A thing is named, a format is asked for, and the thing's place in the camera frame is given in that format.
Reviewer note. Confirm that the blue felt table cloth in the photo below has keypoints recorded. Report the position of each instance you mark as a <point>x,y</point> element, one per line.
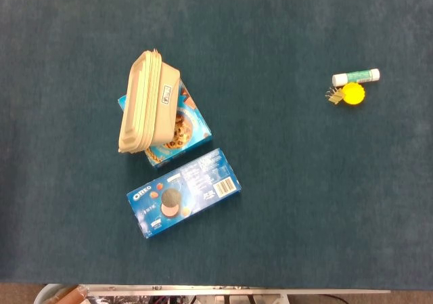
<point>270,216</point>

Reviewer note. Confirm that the blue Oreo box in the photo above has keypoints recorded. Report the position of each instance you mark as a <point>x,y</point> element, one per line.
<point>182,195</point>

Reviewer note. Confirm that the yellow object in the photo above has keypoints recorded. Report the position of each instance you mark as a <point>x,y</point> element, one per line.
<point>354,94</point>

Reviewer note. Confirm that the white plastic bucket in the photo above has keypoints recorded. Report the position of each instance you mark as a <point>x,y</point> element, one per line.
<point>42,295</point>

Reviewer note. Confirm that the white green glue stick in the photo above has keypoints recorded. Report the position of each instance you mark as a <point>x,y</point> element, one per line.
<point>355,76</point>

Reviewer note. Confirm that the metal table frame rail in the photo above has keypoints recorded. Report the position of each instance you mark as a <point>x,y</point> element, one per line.
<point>236,289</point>

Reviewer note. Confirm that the beige lidded lunch box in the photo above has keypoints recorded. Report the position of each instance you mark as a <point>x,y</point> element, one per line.
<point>145,107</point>

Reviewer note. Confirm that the light blue cookie box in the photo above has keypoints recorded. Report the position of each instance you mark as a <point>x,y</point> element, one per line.
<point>193,128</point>

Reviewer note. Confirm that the gold binder clip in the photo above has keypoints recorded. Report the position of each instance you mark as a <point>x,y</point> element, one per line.
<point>335,95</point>

